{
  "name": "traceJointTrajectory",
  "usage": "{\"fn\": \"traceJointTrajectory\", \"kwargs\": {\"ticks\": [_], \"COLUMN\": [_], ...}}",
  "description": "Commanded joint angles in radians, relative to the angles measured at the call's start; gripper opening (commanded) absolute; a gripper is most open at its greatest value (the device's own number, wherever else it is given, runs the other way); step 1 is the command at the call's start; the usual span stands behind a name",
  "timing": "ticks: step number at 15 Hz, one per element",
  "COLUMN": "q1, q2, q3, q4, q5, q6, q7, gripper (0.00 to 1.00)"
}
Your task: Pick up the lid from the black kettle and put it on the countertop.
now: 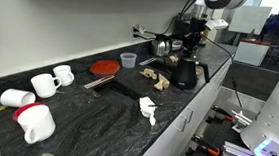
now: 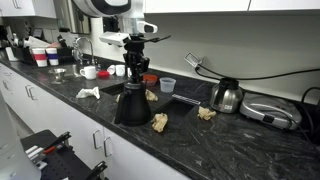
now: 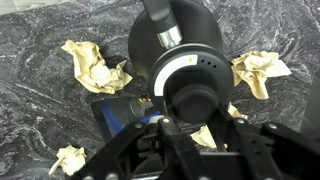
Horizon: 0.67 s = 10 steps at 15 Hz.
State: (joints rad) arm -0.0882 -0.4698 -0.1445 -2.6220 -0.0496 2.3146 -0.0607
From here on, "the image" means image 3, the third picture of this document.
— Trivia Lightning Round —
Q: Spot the large crumpled brown paper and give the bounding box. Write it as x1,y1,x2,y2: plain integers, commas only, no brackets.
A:
60,39,134,95

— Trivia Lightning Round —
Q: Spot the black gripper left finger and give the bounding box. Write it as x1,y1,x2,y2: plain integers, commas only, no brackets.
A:
70,115,205,180

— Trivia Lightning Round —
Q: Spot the black gooseneck kettle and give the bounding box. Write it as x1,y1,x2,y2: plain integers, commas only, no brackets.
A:
127,0,234,125

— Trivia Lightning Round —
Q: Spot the blue tray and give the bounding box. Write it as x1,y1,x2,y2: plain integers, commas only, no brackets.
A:
90,95,163,144

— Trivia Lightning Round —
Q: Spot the black kettle lid with knob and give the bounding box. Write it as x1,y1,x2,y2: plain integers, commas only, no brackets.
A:
147,42,235,125

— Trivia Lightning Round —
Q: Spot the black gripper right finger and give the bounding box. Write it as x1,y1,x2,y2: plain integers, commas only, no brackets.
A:
206,103,320,180

